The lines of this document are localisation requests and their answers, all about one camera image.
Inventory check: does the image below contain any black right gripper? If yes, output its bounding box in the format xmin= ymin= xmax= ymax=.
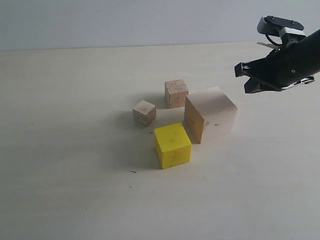
xmin=234 ymin=27 xmax=320 ymax=94

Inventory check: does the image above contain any large pale wooden cube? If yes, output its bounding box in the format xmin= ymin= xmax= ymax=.
xmin=184 ymin=86 xmax=238 ymax=144

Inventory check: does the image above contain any medium brown wooden cube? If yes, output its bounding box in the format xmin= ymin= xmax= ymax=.
xmin=164 ymin=79 xmax=189 ymax=109

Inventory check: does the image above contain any yellow cube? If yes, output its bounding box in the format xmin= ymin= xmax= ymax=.
xmin=154 ymin=122 xmax=192 ymax=170

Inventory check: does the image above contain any small wooden cube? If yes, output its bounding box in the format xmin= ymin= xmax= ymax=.
xmin=132 ymin=100 xmax=156 ymax=127

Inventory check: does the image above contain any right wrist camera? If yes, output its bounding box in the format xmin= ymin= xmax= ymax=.
xmin=257 ymin=15 xmax=305 ymax=38

